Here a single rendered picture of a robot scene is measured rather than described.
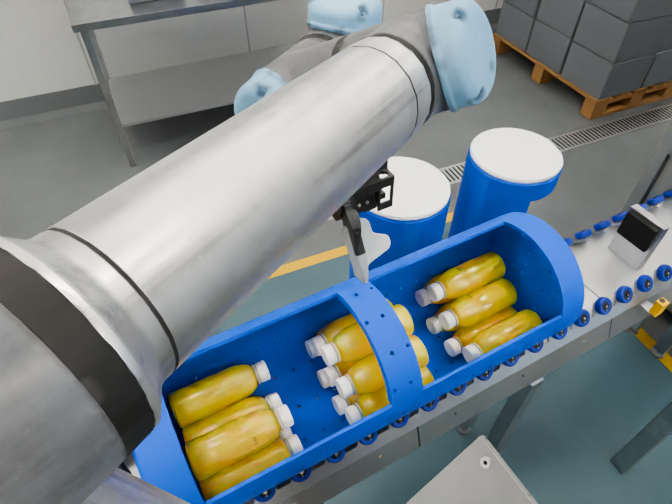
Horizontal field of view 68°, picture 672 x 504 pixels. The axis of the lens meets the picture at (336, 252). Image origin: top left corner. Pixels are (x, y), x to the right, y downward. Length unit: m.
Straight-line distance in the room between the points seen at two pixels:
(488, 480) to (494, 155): 1.16
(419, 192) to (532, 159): 0.39
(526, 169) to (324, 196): 1.37
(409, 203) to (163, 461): 0.90
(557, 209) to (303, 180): 2.97
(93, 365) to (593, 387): 2.36
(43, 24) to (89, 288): 3.85
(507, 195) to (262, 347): 0.88
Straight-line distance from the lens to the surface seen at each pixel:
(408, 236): 1.40
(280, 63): 0.47
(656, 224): 1.49
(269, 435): 0.91
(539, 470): 2.21
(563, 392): 2.40
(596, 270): 1.53
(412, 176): 1.49
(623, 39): 3.87
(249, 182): 0.22
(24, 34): 4.04
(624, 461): 2.27
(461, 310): 1.11
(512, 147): 1.68
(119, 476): 0.38
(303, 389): 1.11
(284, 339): 1.08
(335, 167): 0.26
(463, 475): 0.64
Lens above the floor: 1.95
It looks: 47 degrees down
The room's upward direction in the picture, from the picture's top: straight up
